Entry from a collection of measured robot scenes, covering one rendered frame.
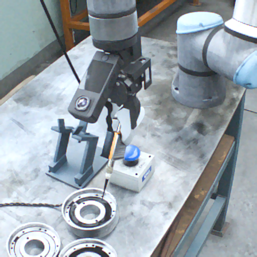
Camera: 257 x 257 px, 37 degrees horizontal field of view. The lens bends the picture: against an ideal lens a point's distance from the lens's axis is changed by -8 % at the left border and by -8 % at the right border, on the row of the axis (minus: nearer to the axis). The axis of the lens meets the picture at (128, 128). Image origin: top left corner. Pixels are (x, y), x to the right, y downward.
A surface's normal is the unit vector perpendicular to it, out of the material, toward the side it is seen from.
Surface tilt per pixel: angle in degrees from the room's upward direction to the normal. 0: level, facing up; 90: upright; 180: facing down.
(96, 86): 32
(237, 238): 0
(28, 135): 0
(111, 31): 90
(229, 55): 74
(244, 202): 0
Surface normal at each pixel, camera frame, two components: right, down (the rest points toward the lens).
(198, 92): -0.26, 0.35
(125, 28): 0.50, 0.52
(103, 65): -0.29, -0.37
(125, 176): -0.49, 0.57
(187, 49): -0.77, 0.47
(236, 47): -0.64, 0.27
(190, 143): -0.07, -0.78
